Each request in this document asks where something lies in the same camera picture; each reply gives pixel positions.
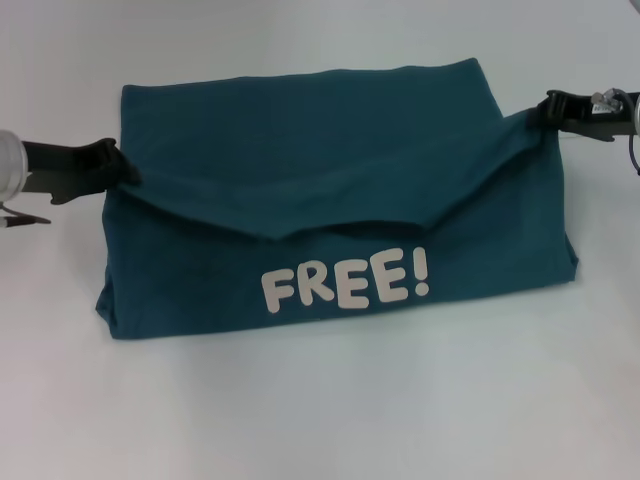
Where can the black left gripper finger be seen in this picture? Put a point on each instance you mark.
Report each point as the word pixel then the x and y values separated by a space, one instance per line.
pixel 125 172

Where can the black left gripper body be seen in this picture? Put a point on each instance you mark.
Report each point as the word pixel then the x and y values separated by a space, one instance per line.
pixel 65 167

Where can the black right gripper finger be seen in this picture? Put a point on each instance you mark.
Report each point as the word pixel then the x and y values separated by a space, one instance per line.
pixel 550 110

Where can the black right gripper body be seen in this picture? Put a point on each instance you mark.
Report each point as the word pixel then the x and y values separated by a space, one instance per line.
pixel 592 120

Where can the teal blue t-shirt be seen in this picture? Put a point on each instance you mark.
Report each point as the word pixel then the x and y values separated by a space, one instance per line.
pixel 340 225

